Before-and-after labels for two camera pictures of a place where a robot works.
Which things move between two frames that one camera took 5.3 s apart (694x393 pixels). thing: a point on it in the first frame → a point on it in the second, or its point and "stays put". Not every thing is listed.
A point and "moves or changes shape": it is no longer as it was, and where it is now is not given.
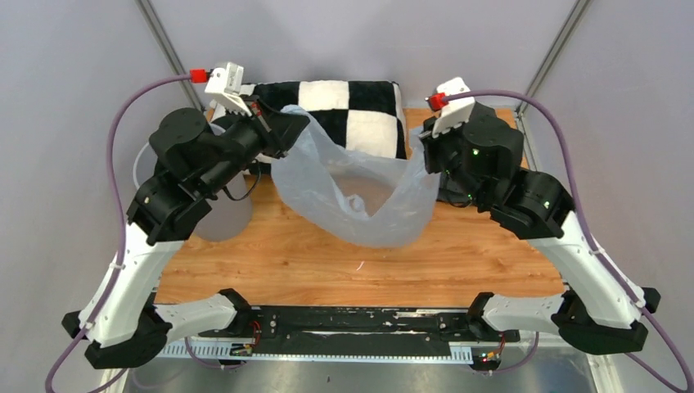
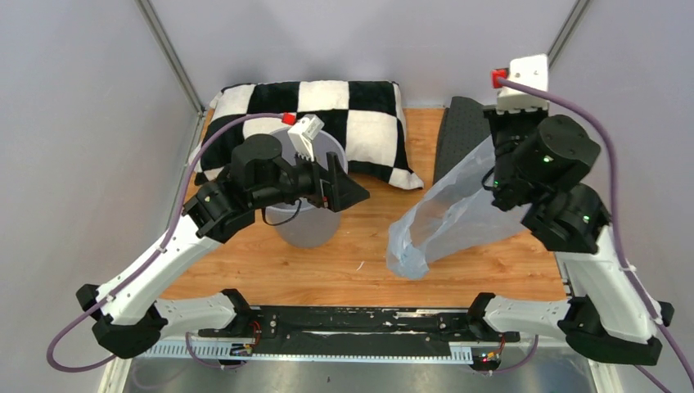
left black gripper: (281, 129) → (344, 191)
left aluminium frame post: (168, 47) stays put
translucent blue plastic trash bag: (367, 199) → (455, 212)
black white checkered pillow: (364, 118) stays put
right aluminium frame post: (567, 28) stays put
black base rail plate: (359, 325) stays put
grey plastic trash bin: (230, 215) moves or changes shape
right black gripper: (432, 143) → (494, 119)
